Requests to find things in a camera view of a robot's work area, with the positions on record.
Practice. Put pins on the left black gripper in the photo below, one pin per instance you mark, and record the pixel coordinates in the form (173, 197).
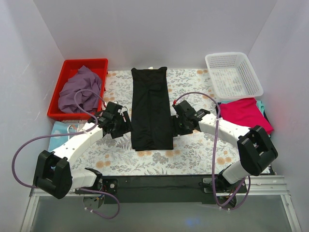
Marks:
(122, 123)

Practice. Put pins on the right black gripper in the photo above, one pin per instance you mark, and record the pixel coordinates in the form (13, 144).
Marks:
(178, 124)

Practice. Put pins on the black t shirt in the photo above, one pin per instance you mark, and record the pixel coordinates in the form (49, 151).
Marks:
(151, 116)

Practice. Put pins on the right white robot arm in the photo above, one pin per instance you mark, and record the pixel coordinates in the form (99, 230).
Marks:
(256, 150)

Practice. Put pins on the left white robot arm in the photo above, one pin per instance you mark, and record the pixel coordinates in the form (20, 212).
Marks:
(54, 173)

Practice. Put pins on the floral patterned table mat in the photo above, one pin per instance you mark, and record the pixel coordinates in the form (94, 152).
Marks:
(196, 153)

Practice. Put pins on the light blue dotted cloth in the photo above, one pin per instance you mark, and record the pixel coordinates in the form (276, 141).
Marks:
(62, 128)

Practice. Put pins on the purple crumpled t shirt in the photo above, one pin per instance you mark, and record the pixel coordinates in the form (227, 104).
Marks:
(80, 92)

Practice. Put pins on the red plastic bin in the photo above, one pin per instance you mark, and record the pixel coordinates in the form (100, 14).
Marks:
(69, 69)

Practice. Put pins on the magenta folded t shirt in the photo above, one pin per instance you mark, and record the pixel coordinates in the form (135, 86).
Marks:
(246, 113)

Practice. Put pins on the white perforated plastic basket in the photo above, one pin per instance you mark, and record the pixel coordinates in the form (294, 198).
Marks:
(233, 76)

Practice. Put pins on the teal folded t shirt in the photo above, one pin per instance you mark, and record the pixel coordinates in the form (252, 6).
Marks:
(261, 107)

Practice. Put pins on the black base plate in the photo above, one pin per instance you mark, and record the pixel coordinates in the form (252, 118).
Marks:
(159, 188)

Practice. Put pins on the aluminium mounting rail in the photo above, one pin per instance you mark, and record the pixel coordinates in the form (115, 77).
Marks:
(263, 184)

